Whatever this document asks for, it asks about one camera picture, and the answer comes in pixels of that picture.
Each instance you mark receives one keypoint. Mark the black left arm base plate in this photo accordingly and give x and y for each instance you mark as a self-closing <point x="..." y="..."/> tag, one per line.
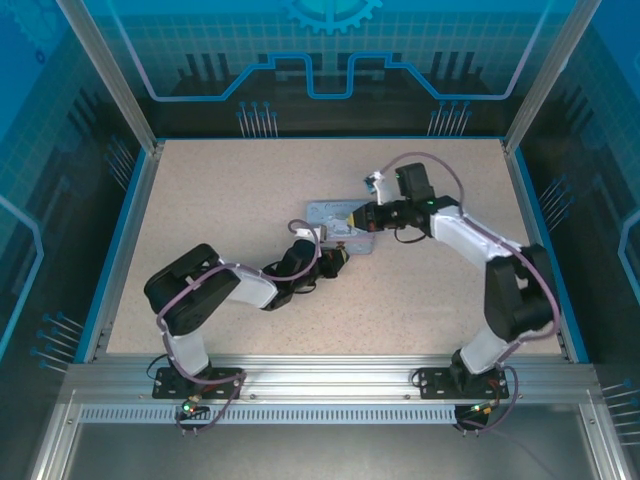
<point x="225" y="382"/>

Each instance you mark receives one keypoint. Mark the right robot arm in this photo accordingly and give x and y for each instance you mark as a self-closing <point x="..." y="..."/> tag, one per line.
<point x="465" y="235"/>

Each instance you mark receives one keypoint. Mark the aluminium mounting rail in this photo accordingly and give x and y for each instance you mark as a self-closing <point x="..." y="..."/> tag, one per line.
<point x="330" y="377"/>

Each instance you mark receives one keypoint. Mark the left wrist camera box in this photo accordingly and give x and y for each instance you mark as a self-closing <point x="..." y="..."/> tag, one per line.
<point x="306" y="233"/>

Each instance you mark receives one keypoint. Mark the light blue cartoon pouch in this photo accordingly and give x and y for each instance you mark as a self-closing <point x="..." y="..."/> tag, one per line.
<point x="332" y="222"/>

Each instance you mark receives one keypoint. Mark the aluminium side rail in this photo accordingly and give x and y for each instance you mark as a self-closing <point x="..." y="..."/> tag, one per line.
<point x="537" y="250"/>
<point x="127" y="250"/>

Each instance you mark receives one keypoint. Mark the aluminium frame post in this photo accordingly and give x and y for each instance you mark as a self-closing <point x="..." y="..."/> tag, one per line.
<point x="537" y="80"/>
<point x="115" y="80"/>

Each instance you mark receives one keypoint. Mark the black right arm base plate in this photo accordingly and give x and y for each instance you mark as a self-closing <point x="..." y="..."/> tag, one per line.
<point x="435" y="384"/>

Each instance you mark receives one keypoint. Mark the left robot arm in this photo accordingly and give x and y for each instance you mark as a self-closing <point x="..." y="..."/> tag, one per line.
<point x="250" y="290"/>

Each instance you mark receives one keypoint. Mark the grey steel sheet panel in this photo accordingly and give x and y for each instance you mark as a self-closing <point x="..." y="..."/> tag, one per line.
<point x="320" y="450"/>

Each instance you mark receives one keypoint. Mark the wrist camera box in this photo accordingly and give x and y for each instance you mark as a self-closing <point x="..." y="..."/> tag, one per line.
<point x="306" y="233"/>
<point x="381" y="187"/>

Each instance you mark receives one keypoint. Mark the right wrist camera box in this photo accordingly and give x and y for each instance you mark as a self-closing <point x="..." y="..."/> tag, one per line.
<point x="381" y="187"/>

